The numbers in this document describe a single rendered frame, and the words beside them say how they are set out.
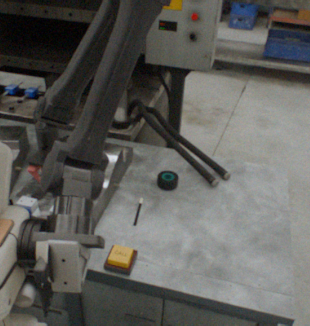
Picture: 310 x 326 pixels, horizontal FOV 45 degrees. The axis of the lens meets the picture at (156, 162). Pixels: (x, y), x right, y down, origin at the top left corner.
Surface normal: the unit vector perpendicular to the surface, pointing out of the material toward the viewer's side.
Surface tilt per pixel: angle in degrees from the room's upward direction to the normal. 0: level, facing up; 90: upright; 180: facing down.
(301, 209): 0
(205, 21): 90
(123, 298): 90
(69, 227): 38
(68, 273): 82
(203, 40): 90
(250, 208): 0
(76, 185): 48
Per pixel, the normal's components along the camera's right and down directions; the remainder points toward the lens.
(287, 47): -0.31, 0.58
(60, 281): -0.02, 0.46
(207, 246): 0.04, -0.82
